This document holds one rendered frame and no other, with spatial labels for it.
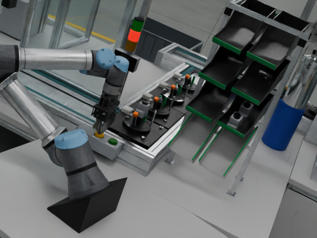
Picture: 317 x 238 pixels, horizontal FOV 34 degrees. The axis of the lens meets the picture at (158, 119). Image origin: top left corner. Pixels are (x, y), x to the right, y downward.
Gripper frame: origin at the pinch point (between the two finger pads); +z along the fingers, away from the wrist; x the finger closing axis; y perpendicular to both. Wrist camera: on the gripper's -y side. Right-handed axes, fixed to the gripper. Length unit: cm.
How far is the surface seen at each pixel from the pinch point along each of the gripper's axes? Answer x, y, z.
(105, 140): 4.2, 1.4, 2.3
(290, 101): 67, -95, -18
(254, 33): 42, -27, -59
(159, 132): 18.8, -26.2, 1.3
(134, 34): -9.6, -31.0, -36.3
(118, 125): 2.1, -14.5, 1.3
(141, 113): 9.8, -18.4, -7.5
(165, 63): -20, -139, 8
